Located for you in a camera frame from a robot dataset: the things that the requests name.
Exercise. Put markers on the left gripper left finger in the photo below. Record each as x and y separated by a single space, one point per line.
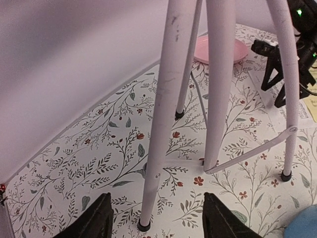
95 222

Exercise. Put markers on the lilac music stand with tripod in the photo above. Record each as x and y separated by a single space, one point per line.
181 26

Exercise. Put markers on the pink plate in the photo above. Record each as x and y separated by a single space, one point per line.
201 53

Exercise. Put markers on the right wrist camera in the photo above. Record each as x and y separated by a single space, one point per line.
263 47

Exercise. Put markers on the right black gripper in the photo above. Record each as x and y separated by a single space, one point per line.
305 21

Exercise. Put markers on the white sheet music page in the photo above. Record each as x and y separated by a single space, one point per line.
274 102

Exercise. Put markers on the floral table mat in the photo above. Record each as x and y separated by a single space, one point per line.
106 151

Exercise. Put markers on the blue metronome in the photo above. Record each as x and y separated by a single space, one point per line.
304 225

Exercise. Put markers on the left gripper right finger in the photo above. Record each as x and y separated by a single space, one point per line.
220 222

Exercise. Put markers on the yellow sheet music page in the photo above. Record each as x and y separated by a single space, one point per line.
311 104

